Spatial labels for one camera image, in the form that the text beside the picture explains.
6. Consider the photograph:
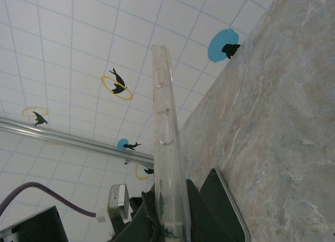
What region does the blue circle animal sticker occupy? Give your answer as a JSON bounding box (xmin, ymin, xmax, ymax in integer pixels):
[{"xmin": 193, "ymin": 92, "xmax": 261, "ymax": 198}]
[
  {"xmin": 116, "ymin": 138, "xmax": 142, "ymax": 151},
  {"xmin": 207, "ymin": 28, "xmax": 241, "ymax": 64}
]

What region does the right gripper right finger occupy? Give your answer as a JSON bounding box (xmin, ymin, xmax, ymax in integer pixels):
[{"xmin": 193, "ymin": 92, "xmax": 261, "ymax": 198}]
[{"xmin": 185, "ymin": 179, "xmax": 231, "ymax": 242}]

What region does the black smartphone silver edge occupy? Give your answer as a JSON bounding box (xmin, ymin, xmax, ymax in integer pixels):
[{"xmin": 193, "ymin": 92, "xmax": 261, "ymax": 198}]
[{"xmin": 200, "ymin": 168, "xmax": 251, "ymax": 242}]

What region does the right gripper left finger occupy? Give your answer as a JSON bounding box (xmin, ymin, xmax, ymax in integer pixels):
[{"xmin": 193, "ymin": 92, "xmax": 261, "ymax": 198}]
[{"xmin": 115, "ymin": 191, "xmax": 164, "ymax": 242}]

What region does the dolphin yellow ring sticker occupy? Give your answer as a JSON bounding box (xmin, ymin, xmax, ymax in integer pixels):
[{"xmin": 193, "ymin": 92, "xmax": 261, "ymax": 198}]
[
  {"xmin": 135, "ymin": 163, "xmax": 155, "ymax": 181},
  {"xmin": 21, "ymin": 106, "xmax": 50, "ymax": 126}
]

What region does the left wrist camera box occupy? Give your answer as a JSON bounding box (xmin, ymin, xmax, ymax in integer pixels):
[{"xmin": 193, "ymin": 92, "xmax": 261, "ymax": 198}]
[{"xmin": 108, "ymin": 183, "xmax": 131, "ymax": 221}]

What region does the aluminium corner post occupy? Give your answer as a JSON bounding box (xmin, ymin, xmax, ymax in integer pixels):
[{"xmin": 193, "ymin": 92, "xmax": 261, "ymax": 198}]
[{"xmin": 0, "ymin": 116, "xmax": 155, "ymax": 167}]

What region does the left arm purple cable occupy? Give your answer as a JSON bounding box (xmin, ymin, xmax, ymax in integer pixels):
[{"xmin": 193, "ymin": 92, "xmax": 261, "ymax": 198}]
[{"xmin": 0, "ymin": 181, "xmax": 108, "ymax": 223}]

